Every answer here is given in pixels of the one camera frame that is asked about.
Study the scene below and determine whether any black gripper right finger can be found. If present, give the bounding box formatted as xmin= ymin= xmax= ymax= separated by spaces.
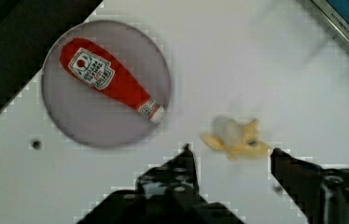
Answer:
xmin=271 ymin=148 xmax=349 ymax=224

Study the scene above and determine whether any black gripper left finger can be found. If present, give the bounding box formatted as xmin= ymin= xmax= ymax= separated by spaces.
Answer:
xmin=77 ymin=145 xmax=244 ymax=224

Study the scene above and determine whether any yellow plush peeled banana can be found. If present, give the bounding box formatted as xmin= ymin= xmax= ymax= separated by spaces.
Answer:
xmin=201 ymin=117 xmax=272 ymax=161

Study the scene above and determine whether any grey round plate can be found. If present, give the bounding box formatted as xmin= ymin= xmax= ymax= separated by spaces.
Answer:
xmin=42 ymin=21 xmax=171 ymax=148

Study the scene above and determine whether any red plush ketchup bottle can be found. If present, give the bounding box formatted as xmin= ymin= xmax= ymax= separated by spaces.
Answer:
xmin=60 ymin=38 xmax=166 ymax=123

